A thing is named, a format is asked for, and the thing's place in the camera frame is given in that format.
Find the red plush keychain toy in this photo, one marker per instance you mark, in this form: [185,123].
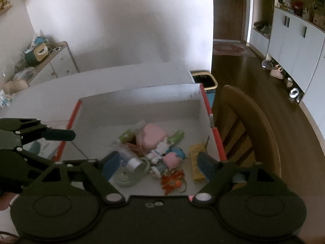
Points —
[173,181]

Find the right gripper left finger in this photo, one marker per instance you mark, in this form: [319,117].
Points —
[111,165]

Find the grey tape dispenser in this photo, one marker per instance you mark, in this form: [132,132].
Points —
[122,179]

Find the red cardboard box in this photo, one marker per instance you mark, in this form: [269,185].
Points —
[99,120]

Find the white wall cabinet unit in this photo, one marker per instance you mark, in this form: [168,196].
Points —
[291,33]

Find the white green marker pen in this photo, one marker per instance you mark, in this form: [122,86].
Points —
[130,133]

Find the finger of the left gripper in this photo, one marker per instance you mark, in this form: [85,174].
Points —
[59,135]

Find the brown wooden door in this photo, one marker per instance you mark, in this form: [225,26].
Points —
[229,19]

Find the person's left hand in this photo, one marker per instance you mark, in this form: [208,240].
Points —
[6,200]

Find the green cylinder tube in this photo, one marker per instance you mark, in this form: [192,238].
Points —
[176,138]

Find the sunglasses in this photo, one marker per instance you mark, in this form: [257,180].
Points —
[56,49]

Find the white drawer cabinet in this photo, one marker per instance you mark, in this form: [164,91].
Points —
[56,65]

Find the green tissue box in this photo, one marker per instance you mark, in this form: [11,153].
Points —
[36,53]

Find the white bunny figurine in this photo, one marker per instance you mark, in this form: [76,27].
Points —
[156,154]

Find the pink heart-shaped box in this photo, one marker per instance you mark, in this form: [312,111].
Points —
[150,136]

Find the pink binder clip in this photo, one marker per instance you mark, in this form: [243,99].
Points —
[137,149]

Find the yellow rectangular box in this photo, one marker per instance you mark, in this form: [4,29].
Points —
[196,162]

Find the wooden chair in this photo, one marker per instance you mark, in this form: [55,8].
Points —
[249,133]

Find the pink dress doll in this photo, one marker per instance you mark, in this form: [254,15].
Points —
[168,162]

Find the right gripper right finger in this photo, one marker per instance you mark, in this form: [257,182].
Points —
[208,166]

